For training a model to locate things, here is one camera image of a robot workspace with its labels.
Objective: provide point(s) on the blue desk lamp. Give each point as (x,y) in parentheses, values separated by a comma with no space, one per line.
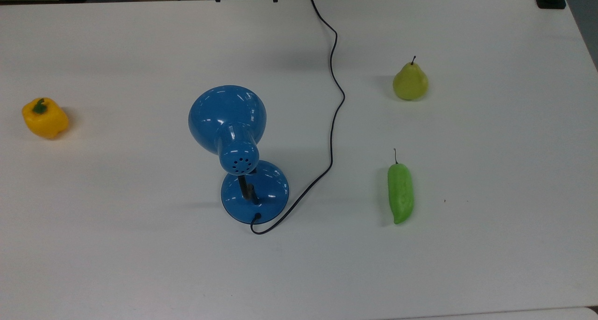
(233,119)

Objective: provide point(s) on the green chili pepper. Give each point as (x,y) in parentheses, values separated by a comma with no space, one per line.
(400,194)

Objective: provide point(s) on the yellow-green pear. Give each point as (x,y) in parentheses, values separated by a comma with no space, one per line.
(410,84)

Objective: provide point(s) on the yellow bell pepper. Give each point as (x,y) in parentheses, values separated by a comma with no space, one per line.
(46,120)

